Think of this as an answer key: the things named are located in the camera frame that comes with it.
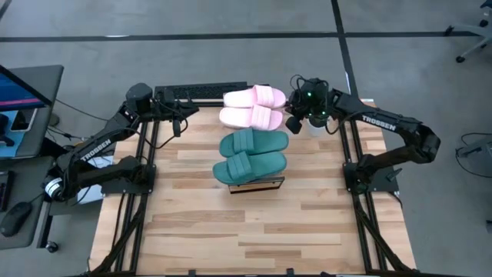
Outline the pink foam slide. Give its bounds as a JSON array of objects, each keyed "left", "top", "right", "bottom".
[
  {"left": 218, "top": 104, "right": 284, "bottom": 131},
  {"left": 222, "top": 84, "right": 288, "bottom": 109}
]

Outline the desk computer monitor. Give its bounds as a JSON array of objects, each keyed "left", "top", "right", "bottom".
[{"left": 0, "top": 64, "right": 54, "bottom": 112}]

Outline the black frame wooden shelf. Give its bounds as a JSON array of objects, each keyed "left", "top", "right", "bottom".
[{"left": 228, "top": 176, "right": 286, "bottom": 195}]

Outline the grey office chair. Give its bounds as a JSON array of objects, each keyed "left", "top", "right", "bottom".
[{"left": 444, "top": 0, "right": 492, "bottom": 65}]

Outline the white box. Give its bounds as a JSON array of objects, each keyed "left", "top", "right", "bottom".
[{"left": 76, "top": 155, "right": 115, "bottom": 205}]

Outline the teal foam slide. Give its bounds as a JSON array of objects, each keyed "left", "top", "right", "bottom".
[
  {"left": 212, "top": 151, "right": 288, "bottom": 185},
  {"left": 218, "top": 128, "right": 290, "bottom": 158}
]

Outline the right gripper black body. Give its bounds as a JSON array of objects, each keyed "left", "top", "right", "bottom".
[{"left": 288, "top": 78, "right": 332, "bottom": 128}]

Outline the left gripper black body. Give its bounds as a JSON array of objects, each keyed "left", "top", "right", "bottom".
[{"left": 153, "top": 90, "right": 185, "bottom": 116}]

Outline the grey stand with cable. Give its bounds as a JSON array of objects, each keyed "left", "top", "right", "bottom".
[{"left": 455, "top": 132, "right": 492, "bottom": 178}]

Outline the smartphone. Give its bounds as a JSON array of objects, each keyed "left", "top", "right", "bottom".
[{"left": 10, "top": 107, "right": 38, "bottom": 132}]

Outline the black cable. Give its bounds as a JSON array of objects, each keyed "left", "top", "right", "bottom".
[{"left": 53, "top": 98, "right": 116, "bottom": 125}]

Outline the black computer mouse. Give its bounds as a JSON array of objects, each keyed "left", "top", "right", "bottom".
[{"left": 0, "top": 202, "right": 33, "bottom": 238}]

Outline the grey desk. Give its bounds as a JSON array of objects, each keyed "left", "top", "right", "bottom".
[{"left": 0, "top": 155, "right": 55, "bottom": 251}]

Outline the black keyboard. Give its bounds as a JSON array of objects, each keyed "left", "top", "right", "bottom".
[{"left": 0, "top": 170, "right": 15, "bottom": 212}]

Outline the green plant in white pot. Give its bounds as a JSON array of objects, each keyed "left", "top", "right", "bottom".
[{"left": 305, "top": 115, "right": 334, "bottom": 139}]

